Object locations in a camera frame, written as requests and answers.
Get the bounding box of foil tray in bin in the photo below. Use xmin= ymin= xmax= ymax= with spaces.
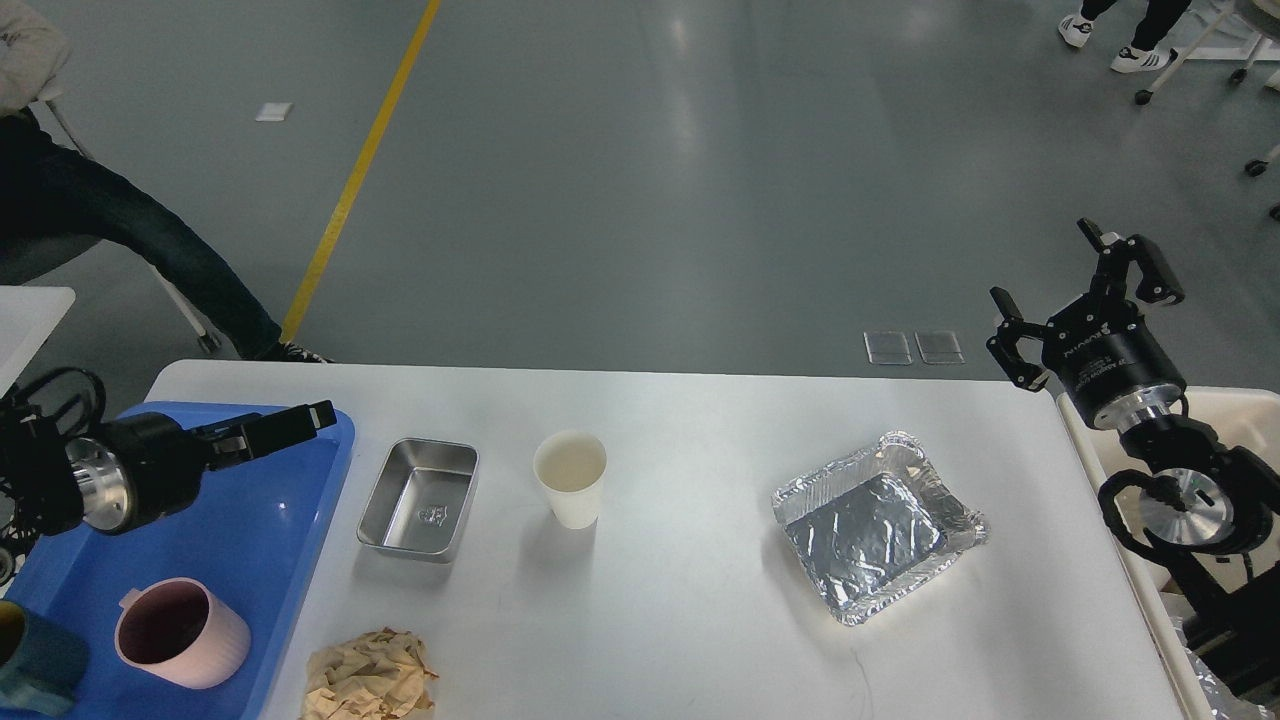
xmin=1170 ymin=616 xmax=1276 ymax=719

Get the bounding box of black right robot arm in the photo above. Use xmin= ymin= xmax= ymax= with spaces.
xmin=986 ymin=218 xmax=1279 ymax=705

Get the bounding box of clear floor plate left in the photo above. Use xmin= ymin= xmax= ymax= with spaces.
xmin=863 ymin=331 xmax=913 ymax=366

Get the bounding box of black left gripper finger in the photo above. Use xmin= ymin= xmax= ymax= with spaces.
xmin=205 ymin=401 xmax=337 ymax=471
xmin=189 ymin=413 xmax=262 ymax=451

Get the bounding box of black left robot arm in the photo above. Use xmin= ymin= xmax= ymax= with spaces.
xmin=1 ymin=366 xmax=338 ymax=583

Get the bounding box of crumpled brown paper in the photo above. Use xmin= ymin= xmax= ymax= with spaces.
xmin=300 ymin=626 xmax=439 ymax=719

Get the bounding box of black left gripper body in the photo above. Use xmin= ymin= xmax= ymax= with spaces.
xmin=67 ymin=413 xmax=212 ymax=536

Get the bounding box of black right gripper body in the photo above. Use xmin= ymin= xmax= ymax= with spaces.
xmin=1042 ymin=299 xmax=1187 ymax=430

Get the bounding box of white side table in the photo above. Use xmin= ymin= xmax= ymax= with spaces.
xmin=1 ymin=284 xmax=76 ymax=395

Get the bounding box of white rolling chair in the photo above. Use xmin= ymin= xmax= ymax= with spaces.
xmin=0 ymin=85 xmax=223 ymax=356

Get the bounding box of beige plastic bin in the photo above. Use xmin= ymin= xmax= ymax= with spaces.
xmin=1057 ymin=386 xmax=1279 ymax=719

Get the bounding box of aluminium foil tray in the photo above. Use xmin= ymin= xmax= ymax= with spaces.
xmin=771 ymin=430 xmax=989 ymax=626

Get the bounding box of stainless steel rectangular container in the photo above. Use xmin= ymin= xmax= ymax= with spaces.
xmin=356 ymin=438 xmax=479 ymax=565

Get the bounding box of person in beige sweater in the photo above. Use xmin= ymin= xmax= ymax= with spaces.
xmin=1 ymin=1 xmax=326 ymax=363

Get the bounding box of pink mug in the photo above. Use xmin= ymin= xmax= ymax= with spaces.
xmin=113 ymin=577 xmax=252 ymax=691

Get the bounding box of white paper cup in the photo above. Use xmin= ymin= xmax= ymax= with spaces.
xmin=532 ymin=430 xmax=608 ymax=530

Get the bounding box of clear floor plate right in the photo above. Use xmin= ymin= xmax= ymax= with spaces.
xmin=914 ymin=331 xmax=966 ymax=366

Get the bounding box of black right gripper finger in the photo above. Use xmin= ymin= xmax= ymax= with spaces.
xmin=986 ymin=286 xmax=1070 ymax=392
xmin=1076 ymin=218 xmax=1187 ymax=323

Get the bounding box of person with white sneakers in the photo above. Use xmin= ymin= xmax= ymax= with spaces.
xmin=1059 ymin=0 xmax=1193 ymax=74

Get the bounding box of blue plastic tray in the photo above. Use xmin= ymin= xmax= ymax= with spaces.
xmin=6 ymin=413 xmax=355 ymax=719

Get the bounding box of white wheeled rack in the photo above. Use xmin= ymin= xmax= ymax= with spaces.
xmin=1134 ymin=0 xmax=1280 ymax=222

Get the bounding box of clear floor plate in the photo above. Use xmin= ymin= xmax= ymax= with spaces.
xmin=863 ymin=331 xmax=913 ymax=366
xmin=914 ymin=331 xmax=966 ymax=366

